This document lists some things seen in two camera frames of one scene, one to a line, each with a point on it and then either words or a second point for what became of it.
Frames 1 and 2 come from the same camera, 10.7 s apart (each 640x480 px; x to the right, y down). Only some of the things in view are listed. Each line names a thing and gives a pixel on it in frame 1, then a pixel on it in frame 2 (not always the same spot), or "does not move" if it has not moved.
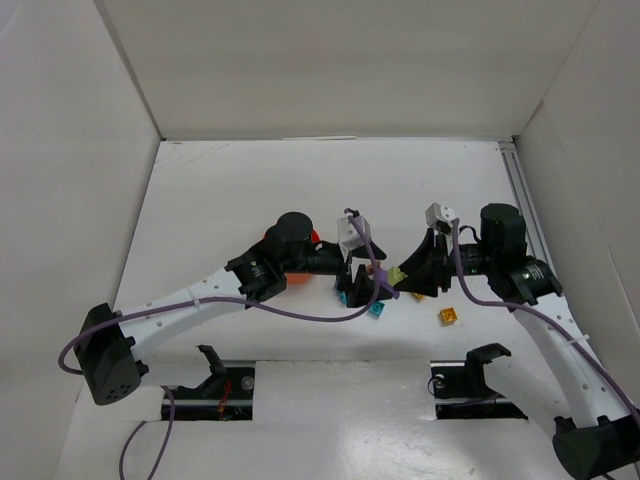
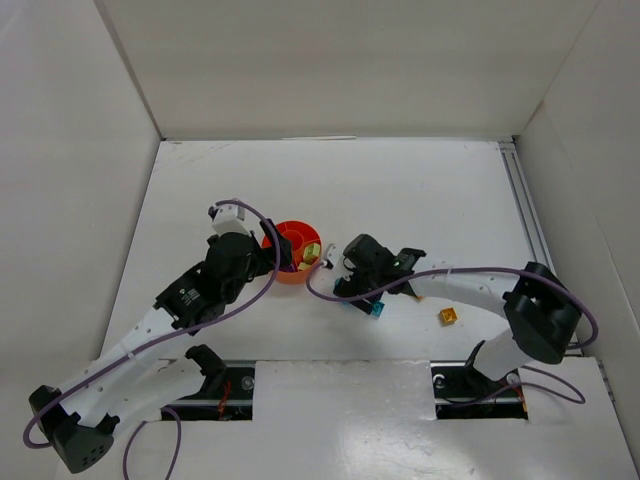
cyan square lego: (375, 309) does not move
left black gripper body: (344, 275) -> (270, 248)
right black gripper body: (445, 267) -> (347, 282)
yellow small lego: (448, 315) does not move
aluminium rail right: (537, 241) does not move
